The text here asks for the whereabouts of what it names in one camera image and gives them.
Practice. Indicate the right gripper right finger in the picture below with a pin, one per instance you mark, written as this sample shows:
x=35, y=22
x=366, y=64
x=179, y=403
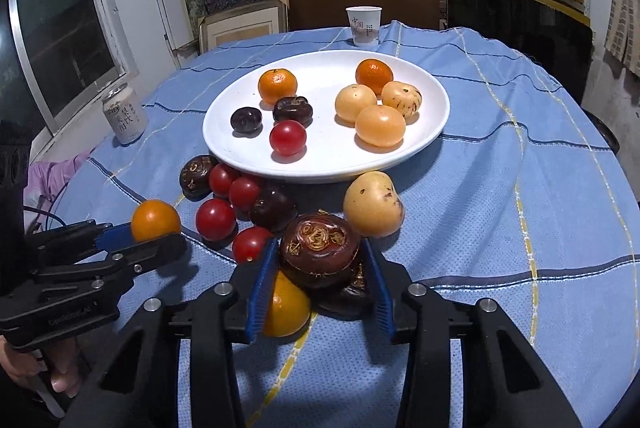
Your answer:
x=410, y=313

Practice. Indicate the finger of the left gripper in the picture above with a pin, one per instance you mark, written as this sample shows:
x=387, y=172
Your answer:
x=80, y=237
x=140, y=257

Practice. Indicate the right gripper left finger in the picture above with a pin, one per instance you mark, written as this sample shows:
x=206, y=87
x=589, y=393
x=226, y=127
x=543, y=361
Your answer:
x=229, y=313

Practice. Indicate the yellow orange tomato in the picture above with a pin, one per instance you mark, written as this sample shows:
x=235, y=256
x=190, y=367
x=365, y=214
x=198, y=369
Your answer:
x=289, y=309

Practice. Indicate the large carved brown fruit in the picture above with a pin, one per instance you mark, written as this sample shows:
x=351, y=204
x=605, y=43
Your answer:
x=319, y=251

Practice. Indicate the speckled yellow pear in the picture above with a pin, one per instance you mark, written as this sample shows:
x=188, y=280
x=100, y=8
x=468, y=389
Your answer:
x=372, y=206

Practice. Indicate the yellow round pear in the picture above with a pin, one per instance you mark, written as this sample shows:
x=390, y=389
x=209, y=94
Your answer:
x=405, y=98

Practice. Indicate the pale orange persimmon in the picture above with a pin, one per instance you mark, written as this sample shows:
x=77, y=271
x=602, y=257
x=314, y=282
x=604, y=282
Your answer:
x=380, y=125

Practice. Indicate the pale yellow round fruit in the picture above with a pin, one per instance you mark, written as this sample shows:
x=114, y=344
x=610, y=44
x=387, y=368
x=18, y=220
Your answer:
x=351, y=100

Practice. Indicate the person's left hand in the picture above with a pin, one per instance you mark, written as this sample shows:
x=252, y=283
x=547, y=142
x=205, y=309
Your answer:
x=65, y=377

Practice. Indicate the pink cloth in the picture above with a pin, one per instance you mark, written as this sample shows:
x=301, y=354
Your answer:
x=46, y=180

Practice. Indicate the red cherry tomato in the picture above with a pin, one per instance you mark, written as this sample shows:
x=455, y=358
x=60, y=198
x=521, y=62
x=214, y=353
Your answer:
x=244, y=191
x=248, y=244
x=215, y=220
x=220, y=179

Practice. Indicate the dark brown fruit underneath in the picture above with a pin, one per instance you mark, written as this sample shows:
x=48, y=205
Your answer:
x=350, y=301

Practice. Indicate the carved dark brown fruit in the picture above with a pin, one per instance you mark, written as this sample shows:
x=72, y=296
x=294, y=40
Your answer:
x=194, y=177

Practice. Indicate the white beverage can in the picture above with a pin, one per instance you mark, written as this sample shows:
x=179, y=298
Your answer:
x=124, y=112

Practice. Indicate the blue checked tablecloth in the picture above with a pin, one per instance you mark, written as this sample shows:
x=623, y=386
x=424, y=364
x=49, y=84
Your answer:
x=519, y=200

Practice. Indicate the white oval plate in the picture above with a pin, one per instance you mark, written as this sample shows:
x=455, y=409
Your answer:
x=332, y=152

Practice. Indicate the dark window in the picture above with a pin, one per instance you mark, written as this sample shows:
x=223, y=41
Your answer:
x=57, y=57

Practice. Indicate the left mandarin orange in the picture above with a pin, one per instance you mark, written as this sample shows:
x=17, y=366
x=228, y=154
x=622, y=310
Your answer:
x=276, y=84

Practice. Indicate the mandarin orange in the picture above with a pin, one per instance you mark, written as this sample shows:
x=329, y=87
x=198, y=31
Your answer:
x=276, y=84
x=374, y=74

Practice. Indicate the right mandarin orange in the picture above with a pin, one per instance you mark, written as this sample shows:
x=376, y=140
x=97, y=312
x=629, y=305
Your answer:
x=374, y=74

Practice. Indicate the black round stool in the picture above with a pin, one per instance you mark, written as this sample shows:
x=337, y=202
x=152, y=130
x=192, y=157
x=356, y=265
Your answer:
x=606, y=132

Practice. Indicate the framed picture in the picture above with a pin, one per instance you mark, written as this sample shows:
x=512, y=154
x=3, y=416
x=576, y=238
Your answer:
x=256, y=19

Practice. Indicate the white paper cup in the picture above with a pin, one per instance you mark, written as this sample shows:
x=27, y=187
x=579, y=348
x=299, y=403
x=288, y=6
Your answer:
x=364, y=23

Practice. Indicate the black chair back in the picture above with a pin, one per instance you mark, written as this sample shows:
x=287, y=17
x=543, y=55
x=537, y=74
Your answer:
x=551, y=38

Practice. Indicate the brown chair back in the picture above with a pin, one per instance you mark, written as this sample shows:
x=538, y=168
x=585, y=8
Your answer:
x=312, y=14

